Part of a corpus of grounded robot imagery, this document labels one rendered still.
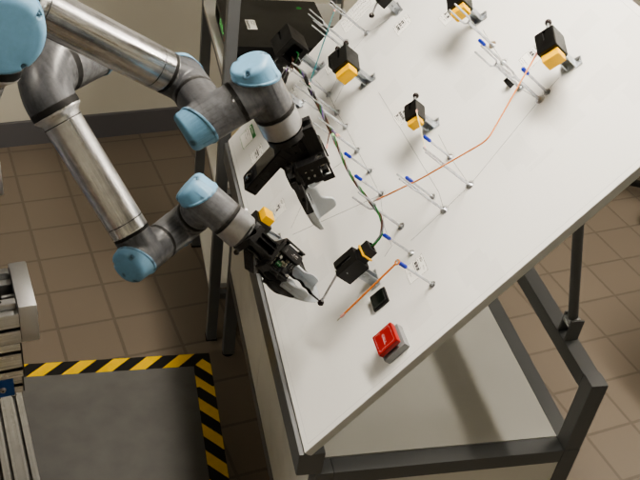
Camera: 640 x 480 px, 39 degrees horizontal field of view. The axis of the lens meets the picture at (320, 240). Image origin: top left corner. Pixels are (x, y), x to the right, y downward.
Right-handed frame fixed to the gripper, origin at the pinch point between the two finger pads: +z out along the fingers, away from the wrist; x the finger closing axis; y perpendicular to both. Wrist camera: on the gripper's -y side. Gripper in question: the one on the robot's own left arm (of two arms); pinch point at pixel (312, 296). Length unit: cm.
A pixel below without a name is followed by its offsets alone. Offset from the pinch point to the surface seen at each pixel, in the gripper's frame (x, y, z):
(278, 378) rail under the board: -14.9, -13.2, 8.7
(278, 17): 90, -79, -36
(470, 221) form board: 23.4, 27.6, 8.6
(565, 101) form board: 49, 41, 6
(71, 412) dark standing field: -39, -130, -2
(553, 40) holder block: 54, 44, -4
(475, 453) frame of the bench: -5.1, 6.8, 48.1
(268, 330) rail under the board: -5.5, -22.9, 3.3
